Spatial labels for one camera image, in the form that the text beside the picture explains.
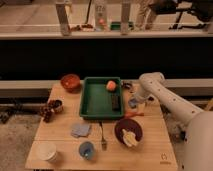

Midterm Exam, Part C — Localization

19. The blue sponge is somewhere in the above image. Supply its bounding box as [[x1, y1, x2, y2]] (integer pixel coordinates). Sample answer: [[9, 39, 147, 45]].
[[128, 98, 138, 109]]

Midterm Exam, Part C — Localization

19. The orange carrot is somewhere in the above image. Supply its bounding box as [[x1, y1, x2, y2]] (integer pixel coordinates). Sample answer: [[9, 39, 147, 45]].
[[124, 112, 144, 118]]

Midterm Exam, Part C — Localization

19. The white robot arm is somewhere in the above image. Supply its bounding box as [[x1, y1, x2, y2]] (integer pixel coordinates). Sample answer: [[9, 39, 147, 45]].
[[134, 72, 213, 171]]

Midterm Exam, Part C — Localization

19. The small metal cup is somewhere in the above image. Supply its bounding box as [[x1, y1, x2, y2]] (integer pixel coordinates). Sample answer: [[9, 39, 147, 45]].
[[53, 100, 63, 113]]

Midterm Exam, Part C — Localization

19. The blue small cup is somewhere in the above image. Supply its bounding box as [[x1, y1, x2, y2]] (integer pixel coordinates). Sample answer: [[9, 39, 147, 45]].
[[79, 141, 95, 160]]

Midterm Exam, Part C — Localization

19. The white paper cup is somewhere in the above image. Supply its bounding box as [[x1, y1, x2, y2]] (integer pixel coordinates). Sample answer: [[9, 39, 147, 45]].
[[36, 142, 57, 162]]

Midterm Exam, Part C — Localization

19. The peach fruit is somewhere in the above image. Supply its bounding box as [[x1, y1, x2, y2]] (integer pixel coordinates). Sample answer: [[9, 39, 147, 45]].
[[106, 80, 116, 91]]

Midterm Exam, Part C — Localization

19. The green plastic tray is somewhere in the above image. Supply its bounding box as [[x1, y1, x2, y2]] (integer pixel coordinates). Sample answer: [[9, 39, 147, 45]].
[[79, 77, 124, 120]]

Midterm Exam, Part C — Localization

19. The dark small object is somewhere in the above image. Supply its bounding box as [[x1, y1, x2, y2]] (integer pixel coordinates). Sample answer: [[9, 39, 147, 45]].
[[122, 81, 133, 89]]

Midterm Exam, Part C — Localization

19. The orange bowl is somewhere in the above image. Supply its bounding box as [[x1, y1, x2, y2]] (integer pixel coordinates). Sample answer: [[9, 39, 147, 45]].
[[60, 74, 80, 92]]

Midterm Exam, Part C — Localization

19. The dark red plate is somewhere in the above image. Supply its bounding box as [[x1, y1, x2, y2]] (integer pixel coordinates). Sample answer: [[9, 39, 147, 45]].
[[114, 118, 143, 147]]

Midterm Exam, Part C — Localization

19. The blue folded cloth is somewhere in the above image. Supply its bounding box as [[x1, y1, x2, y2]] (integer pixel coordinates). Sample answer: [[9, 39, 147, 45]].
[[71, 123, 91, 138]]

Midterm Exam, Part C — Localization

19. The metal fork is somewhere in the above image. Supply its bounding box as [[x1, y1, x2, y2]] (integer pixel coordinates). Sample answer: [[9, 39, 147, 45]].
[[99, 122, 107, 151]]

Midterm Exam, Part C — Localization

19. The yellow banana toy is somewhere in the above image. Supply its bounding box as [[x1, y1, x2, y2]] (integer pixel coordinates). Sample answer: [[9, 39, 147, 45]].
[[122, 129, 138, 147]]

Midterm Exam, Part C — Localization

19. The green background box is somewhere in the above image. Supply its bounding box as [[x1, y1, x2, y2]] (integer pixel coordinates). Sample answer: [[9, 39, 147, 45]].
[[110, 21, 134, 31]]

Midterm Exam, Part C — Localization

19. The brown grape bunch toy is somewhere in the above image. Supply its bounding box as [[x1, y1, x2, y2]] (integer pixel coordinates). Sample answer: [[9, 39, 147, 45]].
[[39, 102, 54, 123]]

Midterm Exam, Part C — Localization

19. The black handled knife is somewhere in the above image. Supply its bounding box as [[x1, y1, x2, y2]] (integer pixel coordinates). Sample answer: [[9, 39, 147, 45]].
[[148, 96, 154, 101]]

